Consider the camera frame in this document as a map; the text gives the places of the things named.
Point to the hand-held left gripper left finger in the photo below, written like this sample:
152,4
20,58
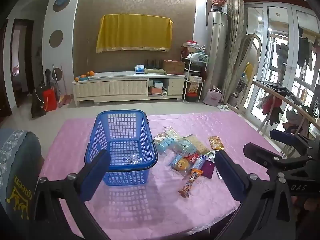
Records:
96,172

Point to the long orange cartoon snack packet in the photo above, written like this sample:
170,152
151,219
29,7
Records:
191,182

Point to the glass sliding door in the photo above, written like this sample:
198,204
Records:
265,55

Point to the yellow cloth cover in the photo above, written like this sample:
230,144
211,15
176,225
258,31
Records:
133,32

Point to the white slipper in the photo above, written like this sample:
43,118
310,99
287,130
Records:
226,108
220,107

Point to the brown cardboard box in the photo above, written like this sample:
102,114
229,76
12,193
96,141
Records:
173,67

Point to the blue white tissue box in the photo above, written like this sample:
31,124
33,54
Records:
139,68

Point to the cartoon print box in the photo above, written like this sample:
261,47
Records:
193,87

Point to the wooden arched frame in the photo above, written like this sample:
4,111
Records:
258,45

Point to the beige patterned curtain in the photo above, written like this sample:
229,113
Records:
233,45

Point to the hanging clothes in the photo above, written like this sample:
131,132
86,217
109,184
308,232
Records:
305,50

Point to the small yellow hanging cloth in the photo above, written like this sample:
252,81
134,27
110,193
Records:
248,70

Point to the red garment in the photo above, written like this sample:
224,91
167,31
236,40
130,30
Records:
270,105

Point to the light blue snack packet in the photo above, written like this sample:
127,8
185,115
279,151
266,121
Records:
162,142
185,146

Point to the green folded cloth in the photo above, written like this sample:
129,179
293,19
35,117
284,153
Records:
155,71

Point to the pink tablecloth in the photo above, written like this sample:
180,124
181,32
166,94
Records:
175,205

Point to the blue white stick packet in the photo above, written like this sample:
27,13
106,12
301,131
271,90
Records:
200,163

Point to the orange box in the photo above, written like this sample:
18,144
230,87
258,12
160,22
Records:
156,90

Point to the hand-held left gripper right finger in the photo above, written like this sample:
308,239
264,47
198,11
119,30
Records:
230,177

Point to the dark cloth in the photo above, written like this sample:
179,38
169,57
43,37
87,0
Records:
275,85

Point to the small orange snack pouch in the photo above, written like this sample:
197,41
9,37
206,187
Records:
214,142

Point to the pink tote bag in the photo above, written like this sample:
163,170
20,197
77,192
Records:
212,97

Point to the blue plastic basket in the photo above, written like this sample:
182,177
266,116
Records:
125,152

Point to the cracker packet with green end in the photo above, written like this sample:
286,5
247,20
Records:
198,145

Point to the green silver snack packet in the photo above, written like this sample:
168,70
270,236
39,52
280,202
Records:
211,155

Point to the pink broom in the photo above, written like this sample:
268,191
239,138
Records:
64,101

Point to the grey embroidered chair cover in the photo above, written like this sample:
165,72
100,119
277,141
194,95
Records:
15,167

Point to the white metal shelf rack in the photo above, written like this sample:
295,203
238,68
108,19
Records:
193,75

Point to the row of dark bottles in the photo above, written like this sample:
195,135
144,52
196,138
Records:
152,63

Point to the red bag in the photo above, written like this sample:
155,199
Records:
49,100

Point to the red black box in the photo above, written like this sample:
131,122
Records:
192,97

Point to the black bag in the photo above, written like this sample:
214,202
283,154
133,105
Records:
38,102

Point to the tall standing air conditioner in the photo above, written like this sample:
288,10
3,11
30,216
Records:
217,52

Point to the round cookie packet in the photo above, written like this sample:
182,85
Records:
181,165

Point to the cream tv cabinet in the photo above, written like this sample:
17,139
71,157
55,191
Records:
125,85

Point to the brown round wall disc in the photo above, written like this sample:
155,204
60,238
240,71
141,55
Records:
58,72
56,38
63,7

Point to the vase of red flowers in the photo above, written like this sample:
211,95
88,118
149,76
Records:
218,2

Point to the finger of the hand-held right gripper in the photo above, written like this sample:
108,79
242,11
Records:
281,135
260,156

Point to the white paper roll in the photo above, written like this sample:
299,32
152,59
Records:
164,93

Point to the dark wooden door frame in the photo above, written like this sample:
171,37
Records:
30,62

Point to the red snack packet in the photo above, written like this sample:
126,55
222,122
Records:
193,158

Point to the purple snack packet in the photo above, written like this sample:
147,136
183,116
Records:
208,168

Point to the light blue box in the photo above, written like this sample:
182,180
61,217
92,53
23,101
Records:
157,83

